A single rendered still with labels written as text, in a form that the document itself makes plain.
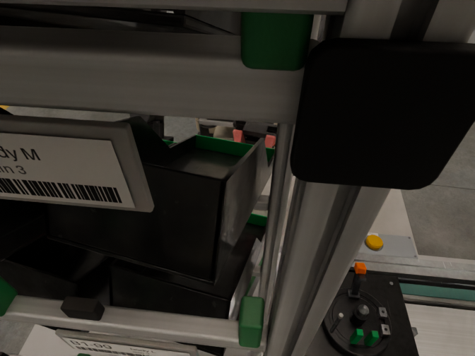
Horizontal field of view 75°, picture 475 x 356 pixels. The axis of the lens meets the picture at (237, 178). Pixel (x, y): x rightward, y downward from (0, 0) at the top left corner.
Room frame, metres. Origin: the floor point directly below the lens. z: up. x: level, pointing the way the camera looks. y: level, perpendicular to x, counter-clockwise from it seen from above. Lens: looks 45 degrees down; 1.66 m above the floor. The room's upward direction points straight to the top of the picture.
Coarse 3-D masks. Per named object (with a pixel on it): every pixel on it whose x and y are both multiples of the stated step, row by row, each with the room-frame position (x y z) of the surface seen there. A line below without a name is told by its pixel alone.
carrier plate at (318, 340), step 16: (352, 272) 0.36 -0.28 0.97; (368, 288) 0.32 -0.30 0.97; (384, 288) 0.32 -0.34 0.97; (400, 288) 0.32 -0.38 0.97; (384, 304) 0.28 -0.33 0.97; (400, 304) 0.28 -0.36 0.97; (400, 320) 0.25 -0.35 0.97; (320, 336) 0.22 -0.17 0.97; (400, 336) 0.22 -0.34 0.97; (320, 352) 0.19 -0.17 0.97; (336, 352) 0.19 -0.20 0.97; (384, 352) 0.19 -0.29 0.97; (400, 352) 0.19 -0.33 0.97; (416, 352) 0.19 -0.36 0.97
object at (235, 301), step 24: (264, 216) 0.35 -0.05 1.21; (240, 240) 0.29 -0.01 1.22; (120, 264) 0.17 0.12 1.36; (240, 264) 0.23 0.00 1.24; (120, 288) 0.14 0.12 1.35; (144, 288) 0.14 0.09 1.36; (168, 288) 0.14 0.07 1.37; (192, 288) 0.13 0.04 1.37; (216, 288) 0.18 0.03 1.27; (240, 288) 0.15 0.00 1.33; (192, 312) 0.12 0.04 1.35; (216, 312) 0.12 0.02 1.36
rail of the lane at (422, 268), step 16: (368, 256) 0.41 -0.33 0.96; (384, 256) 0.41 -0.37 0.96; (368, 272) 0.37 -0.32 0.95; (384, 272) 0.37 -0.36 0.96; (400, 272) 0.37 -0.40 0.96; (416, 272) 0.37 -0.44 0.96; (432, 272) 0.37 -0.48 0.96; (448, 272) 0.37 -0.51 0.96; (464, 272) 0.37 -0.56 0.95; (464, 288) 0.35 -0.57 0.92
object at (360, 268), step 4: (356, 264) 0.33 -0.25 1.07; (360, 264) 0.33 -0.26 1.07; (364, 264) 0.33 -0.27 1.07; (356, 268) 0.32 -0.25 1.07; (360, 268) 0.32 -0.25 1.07; (364, 268) 0.32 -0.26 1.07; (356, 272) 0.31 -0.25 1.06; (360, 272) 0.31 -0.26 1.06; (364, 272) 0.31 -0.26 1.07; (356, 276) 0.31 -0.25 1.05; (360, 276) 0.30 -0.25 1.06; (364, 276) 0.30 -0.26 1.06; (356, 280) 0.31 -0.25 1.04; (360, 280) 0.29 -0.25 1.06; (364, 280) 0.29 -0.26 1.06; (352, 284) 0.31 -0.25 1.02; (356, 284) 0.30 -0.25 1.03; (352, 288) 0.30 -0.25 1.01; (356, 288) 0.30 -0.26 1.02; (352, 292) 0.29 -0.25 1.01; (356, 292) 0.29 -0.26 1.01
